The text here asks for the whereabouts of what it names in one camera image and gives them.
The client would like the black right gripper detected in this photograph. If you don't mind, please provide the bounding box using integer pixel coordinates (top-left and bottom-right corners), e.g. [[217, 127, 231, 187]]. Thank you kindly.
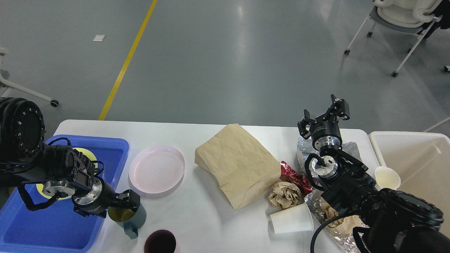
[[298, 95, 350, 152]]

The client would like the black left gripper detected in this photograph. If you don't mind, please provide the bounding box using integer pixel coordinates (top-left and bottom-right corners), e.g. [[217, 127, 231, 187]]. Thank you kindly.
[[72, 177, 140, 218]]

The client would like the teal mug yellow inside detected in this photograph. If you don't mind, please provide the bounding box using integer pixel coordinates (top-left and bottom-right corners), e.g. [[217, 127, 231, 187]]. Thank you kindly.
[[108, 204, 147, 240]]

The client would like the pink plate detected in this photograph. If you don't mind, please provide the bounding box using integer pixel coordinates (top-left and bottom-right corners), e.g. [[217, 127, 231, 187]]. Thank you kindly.
[[129, 145, 185, 194]]

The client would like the pink mug dark inside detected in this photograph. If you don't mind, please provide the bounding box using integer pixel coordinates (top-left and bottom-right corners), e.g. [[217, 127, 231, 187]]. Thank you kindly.
[[143, 229, 181, 253]]

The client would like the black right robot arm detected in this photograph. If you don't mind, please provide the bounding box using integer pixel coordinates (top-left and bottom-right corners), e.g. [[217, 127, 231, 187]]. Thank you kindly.
[[297, 94, 450, 253]]

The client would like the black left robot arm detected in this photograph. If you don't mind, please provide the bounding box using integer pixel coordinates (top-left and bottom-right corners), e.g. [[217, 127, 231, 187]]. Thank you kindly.
[[0, 97, 140, 218]]

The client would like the yellow plate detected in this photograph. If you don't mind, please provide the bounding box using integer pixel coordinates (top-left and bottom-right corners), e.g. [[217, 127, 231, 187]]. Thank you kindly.
[[36, 147, 97, 199]]

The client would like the red foil wrapper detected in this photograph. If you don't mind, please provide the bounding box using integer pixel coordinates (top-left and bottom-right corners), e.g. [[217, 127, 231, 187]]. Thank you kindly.
[[280, 161, 314, 196]]

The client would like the blue plastic tray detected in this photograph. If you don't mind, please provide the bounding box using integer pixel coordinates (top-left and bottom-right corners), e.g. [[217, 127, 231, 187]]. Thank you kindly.
[[0, 135, 130, 253]]

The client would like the crumpled brown paper ball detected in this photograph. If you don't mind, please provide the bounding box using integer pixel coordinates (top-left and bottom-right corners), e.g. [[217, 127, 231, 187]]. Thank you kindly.
[[268, 181, 305, 210]]

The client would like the white plastic spoon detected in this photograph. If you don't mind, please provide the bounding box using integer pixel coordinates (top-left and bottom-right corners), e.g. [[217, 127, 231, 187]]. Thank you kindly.
[[374, 166, 401, 190]]

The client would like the brown paper bag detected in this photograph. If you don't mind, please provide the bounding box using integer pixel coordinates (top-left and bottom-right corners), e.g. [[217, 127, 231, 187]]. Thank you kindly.
[[194, 124, 281, 211]]

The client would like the white paper cup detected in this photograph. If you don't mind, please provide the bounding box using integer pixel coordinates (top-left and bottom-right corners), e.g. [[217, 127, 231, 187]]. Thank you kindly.
[[269, 203, 314, 234]]

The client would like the beige plastic bin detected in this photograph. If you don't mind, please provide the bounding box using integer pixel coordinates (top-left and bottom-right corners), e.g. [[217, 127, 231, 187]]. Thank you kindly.
[[369, 131, 450, 236]]

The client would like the crumpled aluminium foil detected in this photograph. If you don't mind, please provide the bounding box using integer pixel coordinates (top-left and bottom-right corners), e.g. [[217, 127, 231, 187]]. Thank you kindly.
[[297, 137, 361, 253]]

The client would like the white office chair right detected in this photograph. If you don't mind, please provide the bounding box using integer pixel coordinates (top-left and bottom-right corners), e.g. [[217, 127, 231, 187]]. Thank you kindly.
[[344, 0, 443, 77]]

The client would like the white chair base left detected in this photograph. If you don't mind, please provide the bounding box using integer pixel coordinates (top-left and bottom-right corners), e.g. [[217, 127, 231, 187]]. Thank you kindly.
[[0, 68, 59, 107]]

